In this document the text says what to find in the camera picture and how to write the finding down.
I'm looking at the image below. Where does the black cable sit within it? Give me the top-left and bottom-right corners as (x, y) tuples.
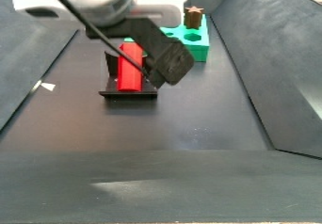
(43, 0), (151, 76)

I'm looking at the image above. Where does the red hexagon prism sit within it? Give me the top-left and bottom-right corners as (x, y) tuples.
(118, 42), (143, 91)

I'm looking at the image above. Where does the brown star block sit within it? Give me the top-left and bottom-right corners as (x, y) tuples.
(183, 6), (205, 29)

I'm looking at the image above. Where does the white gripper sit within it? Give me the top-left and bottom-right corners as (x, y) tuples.
(133, 0), (187, 27)

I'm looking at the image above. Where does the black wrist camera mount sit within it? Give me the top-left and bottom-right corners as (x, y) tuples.
(98, 18), (195, 88)

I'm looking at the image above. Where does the black curved holder stand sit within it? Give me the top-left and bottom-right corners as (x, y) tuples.
(99, 53), (158, 98)

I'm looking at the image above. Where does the green shape sorter board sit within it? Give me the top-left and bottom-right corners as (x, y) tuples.
(123, 13), (210, 63)

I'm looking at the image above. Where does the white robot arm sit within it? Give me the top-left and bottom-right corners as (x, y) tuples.
(12, 0), (187, 28)

